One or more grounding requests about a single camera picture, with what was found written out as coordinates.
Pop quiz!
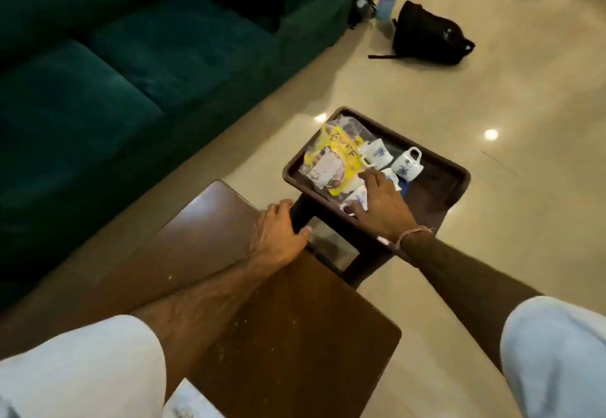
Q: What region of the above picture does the person's right hand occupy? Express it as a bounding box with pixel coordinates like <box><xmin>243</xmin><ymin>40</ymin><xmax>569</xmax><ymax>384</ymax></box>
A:
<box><xmin>343</xmin><ymin>169</ymin><xmax>429</xmax><ymax>249</ymax></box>

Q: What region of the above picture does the person's left hand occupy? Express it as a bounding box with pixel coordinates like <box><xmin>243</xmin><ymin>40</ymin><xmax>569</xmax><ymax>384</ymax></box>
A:
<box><xmin>249</xmin><ymin>199</ymin><xmax>313</xmax><ymax>269</ymax></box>

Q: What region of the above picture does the person's right forearm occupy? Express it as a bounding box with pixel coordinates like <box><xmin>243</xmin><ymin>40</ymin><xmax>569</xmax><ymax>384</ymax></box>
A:
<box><xmin>401</xmin><ymin>232</ymin><xmax>543</xmax><ymax>374</ymax></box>

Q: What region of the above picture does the person's left forearm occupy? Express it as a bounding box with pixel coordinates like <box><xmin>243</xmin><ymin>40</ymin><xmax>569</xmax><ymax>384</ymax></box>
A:
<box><xmin>130</xmin><ymin>252</ymin><xmax>285</xmax><ymax>400</ymax></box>

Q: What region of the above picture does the white cup with blue print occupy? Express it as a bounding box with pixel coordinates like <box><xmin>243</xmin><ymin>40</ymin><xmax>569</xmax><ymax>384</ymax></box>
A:
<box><xmin>359</xmin><ymin>138</ymin><xmax>395</xmax><ymax>171</ymax></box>
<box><xmin>338</xmin><ymin>185</ymin><xmax>371</xmax><ymax>215</ymax></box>
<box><xmin>381</xmin><ymin>168</ymin><xmax>403</xmax><ymax>194</ymax></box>
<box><xmin>390</xmin><ymin>146</ymin><xmax>423</xmax><ymax>182</ymax></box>

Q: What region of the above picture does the dark side stool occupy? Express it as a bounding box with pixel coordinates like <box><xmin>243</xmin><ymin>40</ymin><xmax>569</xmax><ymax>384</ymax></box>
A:
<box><xmin>289</xmin><ymin>194</ymin><xmax>451</xmax><ymax>289</ymax></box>

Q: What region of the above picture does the yellow snack packet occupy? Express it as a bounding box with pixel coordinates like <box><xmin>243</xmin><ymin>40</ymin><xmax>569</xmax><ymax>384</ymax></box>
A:
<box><xmin>303</xmin><ymin>121</ymin><xmax>366</xmax><ymax>197</ymax></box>

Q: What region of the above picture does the dark brown serving tray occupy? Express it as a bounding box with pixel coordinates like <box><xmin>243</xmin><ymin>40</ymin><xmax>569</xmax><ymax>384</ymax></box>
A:
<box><xmin>282</xmin><ymin>106</ymin><xmax>472</xmax><ymax>256</ymax></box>

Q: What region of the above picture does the brown wooden table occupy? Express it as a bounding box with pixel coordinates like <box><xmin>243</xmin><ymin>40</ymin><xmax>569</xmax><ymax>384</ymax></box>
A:
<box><xmin>71</xmin><ymin>180</ymin><xmax>402</xmax><ymax>418</ymax></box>

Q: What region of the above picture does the black backpack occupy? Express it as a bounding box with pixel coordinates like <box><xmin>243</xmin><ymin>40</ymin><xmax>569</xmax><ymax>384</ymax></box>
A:
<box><xmin>368</xmin><ymin>0</ymin><xmax>476</xmax><ymax>66</ymax></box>

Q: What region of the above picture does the white printed cloth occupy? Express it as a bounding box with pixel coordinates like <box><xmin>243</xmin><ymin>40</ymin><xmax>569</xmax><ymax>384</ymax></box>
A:
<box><xmin>163</xmin><ymin>378</ymin><xmax>224</xmax><ymax>418</ymax></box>

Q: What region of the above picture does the green sofa seat cushion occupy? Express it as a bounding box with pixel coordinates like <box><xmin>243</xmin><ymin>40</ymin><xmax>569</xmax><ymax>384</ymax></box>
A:
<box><xmin>87</xmin><ymin>0</ymin><xmax>281</xmax><ymax>112</ymax></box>
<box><xmin>0</xmin><ymin>38</ymin><xmax>164</xmax><ymax>227</ymax></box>

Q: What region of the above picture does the green velvet sofa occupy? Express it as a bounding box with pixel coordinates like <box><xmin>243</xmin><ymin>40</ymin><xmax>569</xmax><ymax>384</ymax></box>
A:
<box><xmin>0</xmin><ymin>0</ymin><xmax>366</xmax><ymax>310</ymax></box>

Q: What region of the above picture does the white right sleeve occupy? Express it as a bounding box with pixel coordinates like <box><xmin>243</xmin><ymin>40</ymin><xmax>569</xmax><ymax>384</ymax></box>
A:
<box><xmin>500</xmin><ymin>296</ymin><xmax>606</xmax><ymax>418</ymax></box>

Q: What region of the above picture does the white sleeve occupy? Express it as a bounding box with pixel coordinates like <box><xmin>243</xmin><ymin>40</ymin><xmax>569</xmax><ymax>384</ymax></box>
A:
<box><xmin>0</xmin><ymin>315</ymin><xmax>168</xmax><ymax>418</ymax></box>
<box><xmin>500</xmin><ymin>296</ymin><xmax>606</xmax><ymax>418</ymax></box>

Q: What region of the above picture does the white left sleeve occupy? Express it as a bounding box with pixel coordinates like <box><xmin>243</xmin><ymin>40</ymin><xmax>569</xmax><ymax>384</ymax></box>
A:
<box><xmin>0</xmin><ymin>315</ymin><xmax>168</xmax><ymax>418</ymax></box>

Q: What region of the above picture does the pink string bracelet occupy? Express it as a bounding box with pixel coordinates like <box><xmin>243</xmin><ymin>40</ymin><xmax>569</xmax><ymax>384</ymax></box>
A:
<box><xmin>376</xmin><ymin>226</ymin><xmax>434</xmax><ymax>251</ymax></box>

